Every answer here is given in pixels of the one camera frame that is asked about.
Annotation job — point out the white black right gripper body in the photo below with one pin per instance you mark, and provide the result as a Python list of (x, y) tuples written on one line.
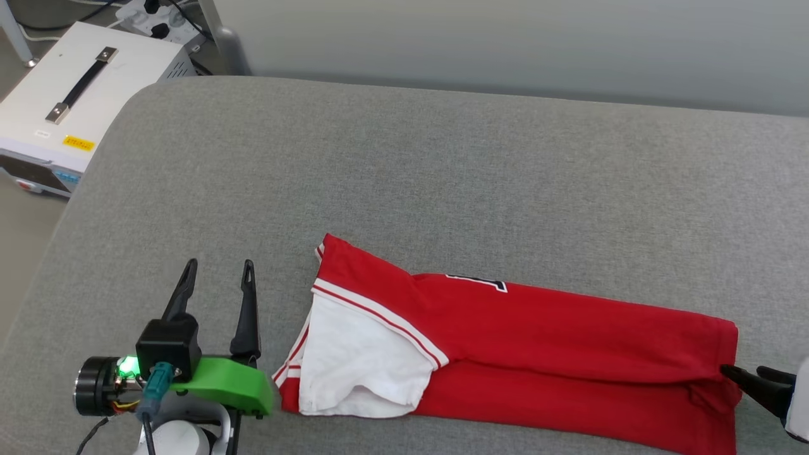
[(800, 404)]

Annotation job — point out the white power strip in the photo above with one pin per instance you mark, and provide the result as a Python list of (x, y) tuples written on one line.
[(142, 19)]

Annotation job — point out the white table leg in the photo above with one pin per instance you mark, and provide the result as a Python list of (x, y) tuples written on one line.
[(16, 31)]

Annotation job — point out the red white basketball jersey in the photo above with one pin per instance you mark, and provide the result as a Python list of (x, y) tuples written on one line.
[(537, 341)]

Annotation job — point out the grey metal post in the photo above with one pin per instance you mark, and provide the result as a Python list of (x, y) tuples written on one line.
[(229, 47)]

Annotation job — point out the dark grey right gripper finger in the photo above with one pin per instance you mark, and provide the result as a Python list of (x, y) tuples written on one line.
[(761, 388), (782, 377)]

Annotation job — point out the yellow warning label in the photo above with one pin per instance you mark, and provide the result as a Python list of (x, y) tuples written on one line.
[(78, 143)]

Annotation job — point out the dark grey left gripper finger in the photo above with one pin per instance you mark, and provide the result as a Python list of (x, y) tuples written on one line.
[(248, 322), (182, 297)]

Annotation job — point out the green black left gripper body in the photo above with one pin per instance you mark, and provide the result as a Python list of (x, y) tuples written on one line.
[(234, 382)]

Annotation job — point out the white equipment box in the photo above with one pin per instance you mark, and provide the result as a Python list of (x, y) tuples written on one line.
[(38, 101)]

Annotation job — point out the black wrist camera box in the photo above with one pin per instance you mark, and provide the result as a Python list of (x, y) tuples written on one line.
[(167, 344)]

